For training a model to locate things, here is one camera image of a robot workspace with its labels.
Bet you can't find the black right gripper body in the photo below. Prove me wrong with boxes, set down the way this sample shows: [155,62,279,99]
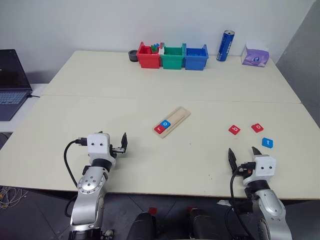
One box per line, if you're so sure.
[236,161,256,178]

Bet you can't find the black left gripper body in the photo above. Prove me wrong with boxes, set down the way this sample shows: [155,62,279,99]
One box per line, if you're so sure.
[109,145,126,158]

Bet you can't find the red letter tile o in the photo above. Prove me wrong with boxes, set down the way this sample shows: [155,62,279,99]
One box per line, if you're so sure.
[251,122,265,134]

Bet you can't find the red letter tile b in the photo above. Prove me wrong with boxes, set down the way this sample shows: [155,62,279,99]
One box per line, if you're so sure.
[228,124,242,136]

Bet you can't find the blue letter tile t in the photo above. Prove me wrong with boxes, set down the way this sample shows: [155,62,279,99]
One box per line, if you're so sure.
[261,137,274,149]

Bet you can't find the wooden letter tray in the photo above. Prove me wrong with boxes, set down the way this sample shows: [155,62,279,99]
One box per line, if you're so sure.
[152,106,192,140]

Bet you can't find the dark rounded shape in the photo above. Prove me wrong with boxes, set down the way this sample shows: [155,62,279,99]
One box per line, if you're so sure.
[188,207,226,240]
[126,211,157,240]

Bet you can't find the dark round cup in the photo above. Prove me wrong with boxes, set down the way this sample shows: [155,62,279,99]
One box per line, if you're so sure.
[128,49,140,62]

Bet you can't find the red plastic bin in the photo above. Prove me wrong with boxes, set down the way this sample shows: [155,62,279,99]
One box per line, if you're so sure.
[137,41,161,69]

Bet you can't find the green plastic bin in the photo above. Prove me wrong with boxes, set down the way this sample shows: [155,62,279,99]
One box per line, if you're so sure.
[160,43,187,70]

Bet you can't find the purple tissue pack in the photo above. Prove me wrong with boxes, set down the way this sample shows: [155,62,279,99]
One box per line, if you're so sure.
[241,41,270,68]

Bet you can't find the blue plastic bin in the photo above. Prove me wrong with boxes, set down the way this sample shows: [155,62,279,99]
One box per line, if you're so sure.
[183,44,209,71]

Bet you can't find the dark laptop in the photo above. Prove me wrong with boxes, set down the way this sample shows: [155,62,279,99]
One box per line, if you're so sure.
[0,48,33,122]

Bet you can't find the blue drink can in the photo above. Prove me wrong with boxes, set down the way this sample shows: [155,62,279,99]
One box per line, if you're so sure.
[215,29,236,63]

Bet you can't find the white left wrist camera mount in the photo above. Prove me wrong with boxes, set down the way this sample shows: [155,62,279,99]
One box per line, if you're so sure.
[86,133,117,166]

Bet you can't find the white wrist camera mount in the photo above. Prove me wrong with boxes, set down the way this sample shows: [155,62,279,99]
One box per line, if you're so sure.
[242,154,278,186]
[86,133,117,166]

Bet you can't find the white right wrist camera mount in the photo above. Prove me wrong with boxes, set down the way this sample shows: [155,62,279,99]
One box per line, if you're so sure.
[242,154,278,186]

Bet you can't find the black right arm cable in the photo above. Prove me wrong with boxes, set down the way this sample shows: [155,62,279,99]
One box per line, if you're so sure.
[224,161,256,240]

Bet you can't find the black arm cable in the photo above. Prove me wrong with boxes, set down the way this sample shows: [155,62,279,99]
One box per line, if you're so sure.
[63,136,88,218]
[224,161,256,240]

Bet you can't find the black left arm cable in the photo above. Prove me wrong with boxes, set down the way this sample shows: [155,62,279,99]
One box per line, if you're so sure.
[63,136,88,218]

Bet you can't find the white floor wires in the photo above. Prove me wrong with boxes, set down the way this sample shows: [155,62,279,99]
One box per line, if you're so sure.
[0,186,30,210]

